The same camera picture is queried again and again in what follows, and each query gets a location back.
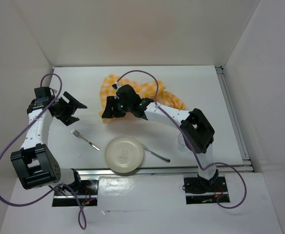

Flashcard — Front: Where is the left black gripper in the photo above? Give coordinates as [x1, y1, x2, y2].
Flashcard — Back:
[53, 92, 87, 126]

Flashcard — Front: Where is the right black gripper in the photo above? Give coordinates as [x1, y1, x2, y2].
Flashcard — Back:
[101, 96, 132, 118]

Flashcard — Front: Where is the yellow white checkered cloth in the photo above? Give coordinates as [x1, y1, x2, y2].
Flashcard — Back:
[99, 74, 186, 117]

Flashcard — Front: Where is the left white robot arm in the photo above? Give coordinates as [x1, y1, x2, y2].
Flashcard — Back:
[10, 87, 86, 195]

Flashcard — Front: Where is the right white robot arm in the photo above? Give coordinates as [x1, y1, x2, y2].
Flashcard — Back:
[101, 83, 219, 191]

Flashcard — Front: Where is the silver fork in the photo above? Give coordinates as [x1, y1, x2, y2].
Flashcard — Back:
[71, 129, 101, 151]

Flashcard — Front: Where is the cream round plate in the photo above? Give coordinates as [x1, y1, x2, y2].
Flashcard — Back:
[104, 136, 144, 174]

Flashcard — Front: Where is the silver spoon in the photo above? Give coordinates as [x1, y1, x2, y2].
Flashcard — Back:
[141, 143, 171, 163]

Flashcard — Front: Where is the clear plastic cup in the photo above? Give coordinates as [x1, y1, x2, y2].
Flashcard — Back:
[177, 133, 189, 152]

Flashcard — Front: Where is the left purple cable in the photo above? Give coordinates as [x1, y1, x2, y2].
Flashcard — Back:
[0, 73, 87, 230]

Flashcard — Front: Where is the purple cable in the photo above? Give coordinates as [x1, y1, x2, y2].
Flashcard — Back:
[0, 73, 87, 230]
[115, 70, 247, 209]

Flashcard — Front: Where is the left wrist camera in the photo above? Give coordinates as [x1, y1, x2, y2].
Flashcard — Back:
[34, 87, 56, 101]

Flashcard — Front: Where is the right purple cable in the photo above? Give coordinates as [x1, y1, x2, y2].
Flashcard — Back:
[115, 70, 247, 209]

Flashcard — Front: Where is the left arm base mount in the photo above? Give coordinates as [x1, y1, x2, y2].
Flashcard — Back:
[52, 177, 99, 207]

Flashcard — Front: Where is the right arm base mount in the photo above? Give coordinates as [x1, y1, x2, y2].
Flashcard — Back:
[182, 176, 230, 205]

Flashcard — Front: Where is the aluminium rail frame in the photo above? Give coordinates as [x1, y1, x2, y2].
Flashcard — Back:
[25, 65, 255, 177]

